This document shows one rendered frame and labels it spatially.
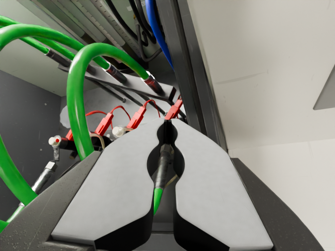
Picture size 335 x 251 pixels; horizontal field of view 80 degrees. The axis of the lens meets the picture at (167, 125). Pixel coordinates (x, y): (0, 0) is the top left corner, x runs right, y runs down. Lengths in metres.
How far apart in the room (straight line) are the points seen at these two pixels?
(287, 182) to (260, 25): 0.33
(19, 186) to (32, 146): 0.62
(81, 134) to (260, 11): 0.19
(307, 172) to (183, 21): 0.37
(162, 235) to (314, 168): 0.36
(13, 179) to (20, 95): 0.64
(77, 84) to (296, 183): 0.42
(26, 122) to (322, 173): 0.86
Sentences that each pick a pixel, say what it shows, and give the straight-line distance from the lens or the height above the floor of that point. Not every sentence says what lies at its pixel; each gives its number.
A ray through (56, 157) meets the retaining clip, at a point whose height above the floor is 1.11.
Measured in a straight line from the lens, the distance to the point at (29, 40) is 0.53.
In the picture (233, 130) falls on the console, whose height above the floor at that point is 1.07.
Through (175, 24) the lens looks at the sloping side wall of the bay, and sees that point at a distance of 0.26.
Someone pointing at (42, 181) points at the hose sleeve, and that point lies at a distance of 0.47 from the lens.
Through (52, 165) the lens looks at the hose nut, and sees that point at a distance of 0.49.
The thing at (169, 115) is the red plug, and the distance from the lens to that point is 0.39.
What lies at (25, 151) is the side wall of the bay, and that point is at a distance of 0.85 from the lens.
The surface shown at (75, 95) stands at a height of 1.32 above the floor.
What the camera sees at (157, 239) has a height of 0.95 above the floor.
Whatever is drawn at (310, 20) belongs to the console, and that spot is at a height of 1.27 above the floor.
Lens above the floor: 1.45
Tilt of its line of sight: 66 degrees down
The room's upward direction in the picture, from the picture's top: 56 degrees counter-clockwise
